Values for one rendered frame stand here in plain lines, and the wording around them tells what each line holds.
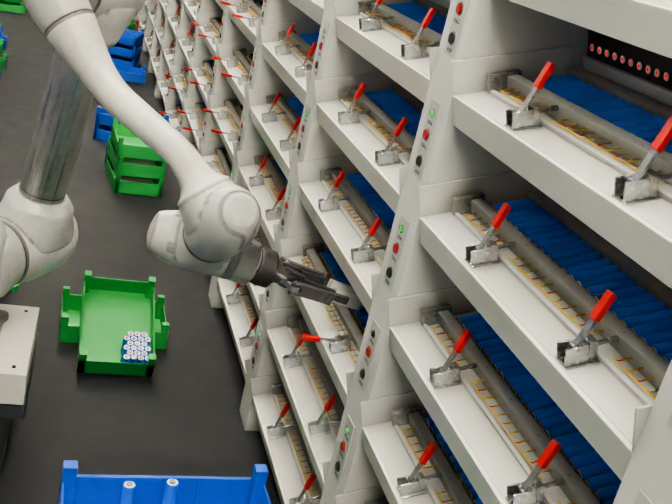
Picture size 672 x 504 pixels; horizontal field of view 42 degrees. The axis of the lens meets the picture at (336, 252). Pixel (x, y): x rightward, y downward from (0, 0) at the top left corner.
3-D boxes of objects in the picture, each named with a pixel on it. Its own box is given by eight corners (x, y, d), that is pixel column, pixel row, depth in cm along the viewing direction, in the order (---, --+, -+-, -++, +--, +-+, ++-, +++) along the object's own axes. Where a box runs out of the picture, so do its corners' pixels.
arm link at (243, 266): (233, 225, 172) (261, 235, 174) (215, 265, 174) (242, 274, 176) (239, 243, 164) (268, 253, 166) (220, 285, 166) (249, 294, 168)
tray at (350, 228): (373, 323, 153) (369, 251, 147) (300, 201, 207) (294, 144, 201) (483, 302, 157) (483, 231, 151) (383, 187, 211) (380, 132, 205)
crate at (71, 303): (58, 342, 249) (61, 317, 246) (60, 309, 267) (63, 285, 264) (165, 349, 258) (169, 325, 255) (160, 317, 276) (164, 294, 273)
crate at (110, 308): (152, 377, 243) (156, 359, 237) (75, 372, 236) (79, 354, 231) (151, 294, 263) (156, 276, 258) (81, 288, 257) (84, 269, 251)
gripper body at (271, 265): (265, 256, 166) (308, 271, 170) (258, 238, 174) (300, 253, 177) (249, 290, 168) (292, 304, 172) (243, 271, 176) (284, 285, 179)
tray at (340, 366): (349, 416, 160) (345, 372, 156) (283, 275, 213) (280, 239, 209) (453, 394, 164) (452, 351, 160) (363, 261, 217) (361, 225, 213)
